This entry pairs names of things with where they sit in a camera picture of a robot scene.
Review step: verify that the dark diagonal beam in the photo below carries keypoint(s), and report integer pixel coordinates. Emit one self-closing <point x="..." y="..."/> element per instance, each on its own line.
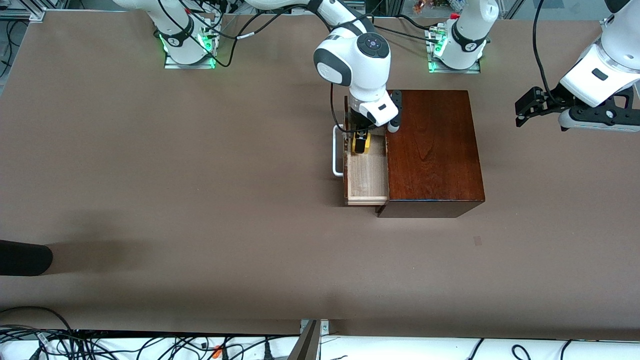
<point x="306" y="345"/>

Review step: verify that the aluminium bracket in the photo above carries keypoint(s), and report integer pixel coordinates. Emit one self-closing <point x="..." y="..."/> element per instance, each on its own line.
<point x="324" y="327"/>

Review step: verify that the orange connector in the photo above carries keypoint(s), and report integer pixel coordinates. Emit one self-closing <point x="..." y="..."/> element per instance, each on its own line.
<point x="217" y="352"/>

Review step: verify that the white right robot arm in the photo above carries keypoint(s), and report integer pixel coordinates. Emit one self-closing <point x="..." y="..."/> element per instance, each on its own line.
<point x="350" y="60"/>

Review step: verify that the black cylindrical object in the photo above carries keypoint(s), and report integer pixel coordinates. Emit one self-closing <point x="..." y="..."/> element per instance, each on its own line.
<point x="22" y="257"/>

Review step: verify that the brown wooden cabinet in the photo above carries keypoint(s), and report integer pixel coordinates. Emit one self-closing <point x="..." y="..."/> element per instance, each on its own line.
<point x="432" y="150"/>

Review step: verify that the grey power strip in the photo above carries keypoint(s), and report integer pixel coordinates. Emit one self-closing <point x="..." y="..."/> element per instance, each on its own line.
<point x="327" y="7"/>

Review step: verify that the yellow block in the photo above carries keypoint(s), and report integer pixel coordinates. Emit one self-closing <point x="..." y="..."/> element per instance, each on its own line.
<point x="369" y="145"/>

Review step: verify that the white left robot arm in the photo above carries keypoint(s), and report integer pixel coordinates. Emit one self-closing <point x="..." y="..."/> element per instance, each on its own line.
<point x="470" y="30"/>

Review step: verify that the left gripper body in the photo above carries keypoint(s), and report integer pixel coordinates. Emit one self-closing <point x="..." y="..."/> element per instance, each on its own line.
<point x="554" y="100"/>

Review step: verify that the aluminium frame profile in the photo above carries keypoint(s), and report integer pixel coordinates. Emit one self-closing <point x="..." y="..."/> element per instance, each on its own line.
<point x="30" y="15"/>
<point x="610" y="24"/>

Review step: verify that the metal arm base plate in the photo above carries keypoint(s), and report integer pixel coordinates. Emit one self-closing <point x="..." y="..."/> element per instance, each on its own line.
<point x="172" y="64"/>
<point x="472" y="71"/>

